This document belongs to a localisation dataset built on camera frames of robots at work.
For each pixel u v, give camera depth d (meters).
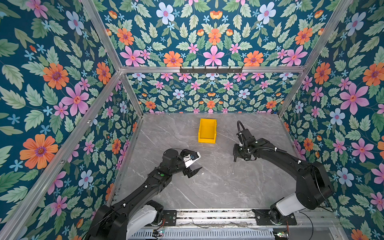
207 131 1.08
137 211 0.57
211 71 0.93
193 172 0.72
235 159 0.86
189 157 0.66
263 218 0.73
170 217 0.74
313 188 0.44
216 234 0.77
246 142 0.69
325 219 0.75
